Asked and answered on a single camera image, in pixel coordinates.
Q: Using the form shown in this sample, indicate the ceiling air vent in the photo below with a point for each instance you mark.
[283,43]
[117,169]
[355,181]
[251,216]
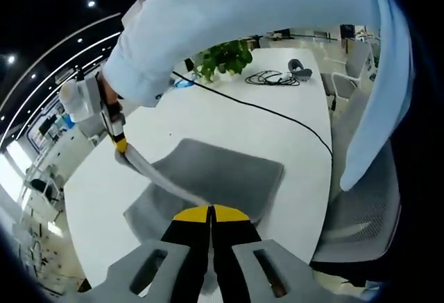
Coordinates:
[65,76]

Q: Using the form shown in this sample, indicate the blue plastic packet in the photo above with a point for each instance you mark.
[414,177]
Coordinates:
[182,82]

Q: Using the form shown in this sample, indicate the green potted plant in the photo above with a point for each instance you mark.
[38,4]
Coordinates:
[225,57]

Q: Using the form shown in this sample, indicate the black office chair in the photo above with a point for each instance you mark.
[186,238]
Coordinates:
[45,188]

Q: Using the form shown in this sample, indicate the grey towel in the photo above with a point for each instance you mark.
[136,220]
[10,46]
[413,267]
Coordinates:
[225,178]

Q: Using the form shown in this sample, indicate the grey mesh office chair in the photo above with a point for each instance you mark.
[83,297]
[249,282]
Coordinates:
[367,220]

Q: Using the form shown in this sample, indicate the blue bin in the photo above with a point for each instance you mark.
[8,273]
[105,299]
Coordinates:
[67,122]

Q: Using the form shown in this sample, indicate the grey headset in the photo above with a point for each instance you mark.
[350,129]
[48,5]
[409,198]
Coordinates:
[300,74]

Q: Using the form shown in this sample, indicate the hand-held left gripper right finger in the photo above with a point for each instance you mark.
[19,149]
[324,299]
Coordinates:
[236,247]

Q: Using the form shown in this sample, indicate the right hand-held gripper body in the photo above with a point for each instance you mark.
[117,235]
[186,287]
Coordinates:
[81,98]

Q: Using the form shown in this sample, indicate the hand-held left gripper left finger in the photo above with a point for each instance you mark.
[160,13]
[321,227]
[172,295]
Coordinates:
[184,247]

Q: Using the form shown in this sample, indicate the person's right hand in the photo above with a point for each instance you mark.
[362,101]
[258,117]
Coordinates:
[110,91]

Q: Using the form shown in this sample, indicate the black monitor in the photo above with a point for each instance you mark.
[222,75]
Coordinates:
[47,126]

